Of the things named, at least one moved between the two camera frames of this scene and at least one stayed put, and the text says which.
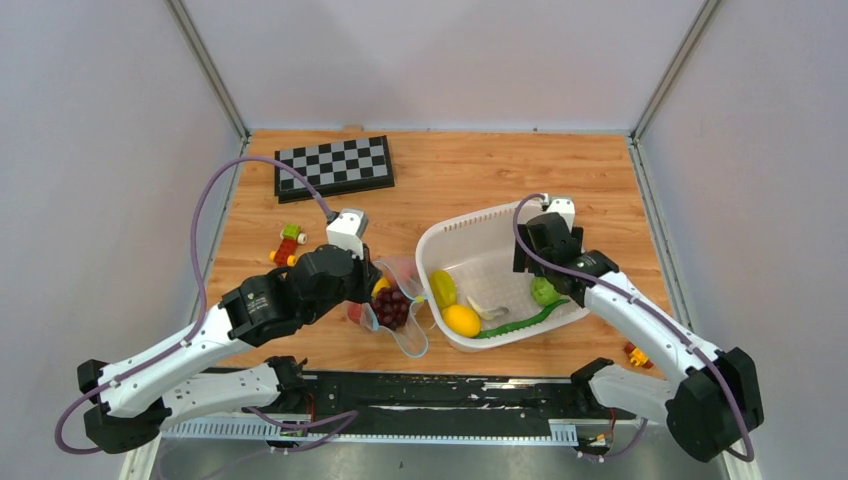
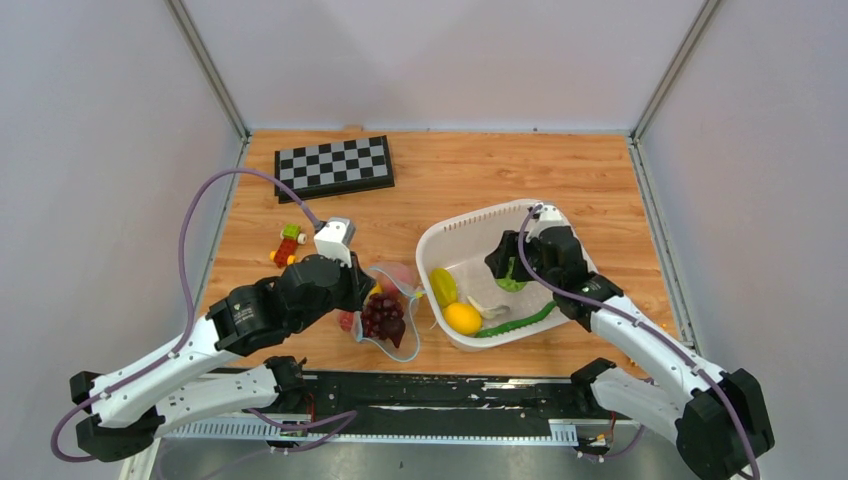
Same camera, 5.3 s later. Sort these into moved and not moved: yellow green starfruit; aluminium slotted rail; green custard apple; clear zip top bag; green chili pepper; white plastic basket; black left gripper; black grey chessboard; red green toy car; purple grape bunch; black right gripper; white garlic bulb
Moved: white plastic basket; green custard apple; purple grape bunch; clear zip top bag
Not moved: yellow green starfruit; black left gripper; red green toy car; black grey chessboard; green chili pepper; white garlic bulb; aluminium slotted rail; black right gripper
